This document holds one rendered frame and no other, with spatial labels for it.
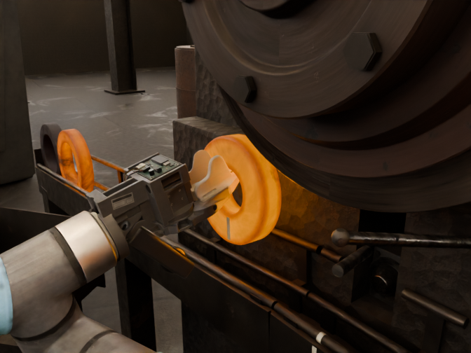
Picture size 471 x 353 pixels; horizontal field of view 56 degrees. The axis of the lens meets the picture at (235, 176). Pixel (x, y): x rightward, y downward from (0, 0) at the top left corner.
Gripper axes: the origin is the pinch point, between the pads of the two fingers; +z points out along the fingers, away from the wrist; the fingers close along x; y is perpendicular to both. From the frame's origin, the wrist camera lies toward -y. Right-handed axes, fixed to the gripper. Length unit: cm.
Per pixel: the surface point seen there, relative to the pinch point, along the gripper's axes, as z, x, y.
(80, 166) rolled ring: -5, 61, -11
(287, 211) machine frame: 4.1, -4.8, -6.8
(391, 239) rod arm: -7.6, -30.9, 7.1
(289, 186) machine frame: 5.2, -5.0, -2.9
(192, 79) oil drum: 130, 229, -50
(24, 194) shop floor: -2, 249, -83
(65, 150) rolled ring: -4, 75, -11
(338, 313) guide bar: -1.3, -17.8, -14.3
